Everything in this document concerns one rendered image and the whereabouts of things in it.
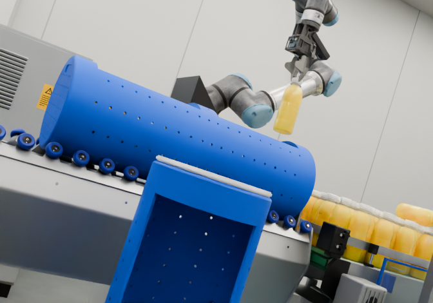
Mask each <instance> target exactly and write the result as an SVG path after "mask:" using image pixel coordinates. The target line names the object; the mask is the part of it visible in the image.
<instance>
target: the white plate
mask: <svg viewBox="0 0 433 303"><path fill-rule="evenodd" d="M156 159H157V160H158V161H160V162H164V163H166V164H169V165H172V166H175V167H178V168H181V169H183V170H187V171H190V172H193V173H196V174H198V175H201V176H204V177H207V178H210V179H213V180H216V181H219V182H223V183H226V184H229V185H232V186H235V187H237V188H241V189H243V190H247V191H250V192H253V193H257V194H259V195H263V196H265V197H269V198H270V197H272V194H271V192H269V191H265V190H262V189H260V188H256V187H254V186H250V185H248V184H244V183H242V182H238V181H235V180H233V179H229V178H227V177H223V176H221V175H217V174H215V173H211V172H209V171H206V170H202V169H200V168H196V167H194V166H190V165H188V164H184V163H182V162H178V161H174V160H172V159H169V158H166V157H163V156H160V155H158V156H156Z"/></svg>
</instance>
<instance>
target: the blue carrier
mask: <svg viewBox="0 0 433 303"><path fill-rule="evenodd" d="M95 102H96V104H95ZM110 107H111V109H110ZM124 112H125V114H124ZM138 118H139V119H138ZM152 123H153V124H152ZM165 127H166V129H165ZM92 131H94V132H92ZM177 132H178V133H177ZM107 136H109V137H107ZM190 137H191V138H190ZM121 141H122V142H121ZM50 142H58V143H59V144H60V145H61V146H62V147H63V154H62V155H64V156H67V157H71V158H73V154H74V153H75V152H76V151H79V150H83V151H85V152H87V153H88V155H89V156H90V161H89V163H90V164H94V165H96V166H98V165H99V163H100V161H101V160H102V159H105V158H108V159H111V160H112V161H113V162H114V164H115V169H114V171H117V172H120V173H123V172H124V169H125V168H126V167H127V166H134V167H136V169H138V171H139V176H138V178H140V179H143V180H146V179H147V177H148V174H149V171H150V168H151V165H152V162H153V161H155V160H157V159H156V156H158V155H160V156H163V157H166V158H169V159H172V160H174V161H178V162H182V163H184V164H188V165H190V166H194V167H196V168H200V169H202V170H206V171H209V172H211V173H215V174H217V175H221V176H223V177H227V178H229V179H233V180H235V181H238V182H242V183H244V184H248V185H250V186H254V187H256V188H260V189H262V190H265V191H269V192H271V194H272V197H270V199H271V201H272V203H271V207H270V209H269V210H275V211H276V212H277V214H278V216H279V220H284V218H285V217H286V216H287V215H291V216H292V217H295V216H296V215H297V214H299V213H300V212H301V211H302V210H303V208H304V207H305V205H306V204H307V203H308V201H309V199H310V197H311V195H312V192H313V189H314V184H315V180H316V165H315V161H314V158H313V156H312V154H311V153H310V151H309V150H308V149H307V148H305V147H303V146H300V145H298V144H295V143H293V142H291V141H282V142H281V141H278V140H276V139H273V138H271V137H268V136H266V135H263V134H261V133H258V132H255V131H253V130H250V129H248V128H245V127H243V126H241V125H238V124H235V123H233V122H231V121H228V120H225V119H223V118H221V117H218V115H217V113H216V112H215V111H213V110H211V109H209V108H206V107H204V106H201V105H199V104H197V103H189V104H186V103H183V102H180V101H178V100H176V99H173V98H170V97H168V96H166V95H163V94H161V93H158V92H155V91H153V90H150V89H148V88H145V87H143V86H140V85H138V84H135V83H133V82H130V81H127V80H125V79H123V78H120V77H117V76H116V75H113V74H110V73H108V72H105V71H103V70H100V69H98V66H97V63H95V62H93V61H90V60H87V59H85V58H83V57H80V56H78V55H73V56H72V57H70V58H69V60H68V61H67V62H66V64H65V65H64V68H63V69H62V71H61V73H60V75H59V77H58V79H57V82H56V84H55V86H54V88H53V91H52V94H51V96H50V99H49V101H48V105H47V107H46V111H45V114H44V117H43V122H42V125H41V131H40V135H39V145H40V147H41V148H42V149H44V150H46V146H47V145H48V144H49V143H50ZM136 145H137V146H136ZM220 148H221V149H220ZM148 150H149V151H148ZM231 152H232V153H231ZM162 154H163V155H162ZM253 160H254V161H253ZM197 166H198V167H197Z"/></svg>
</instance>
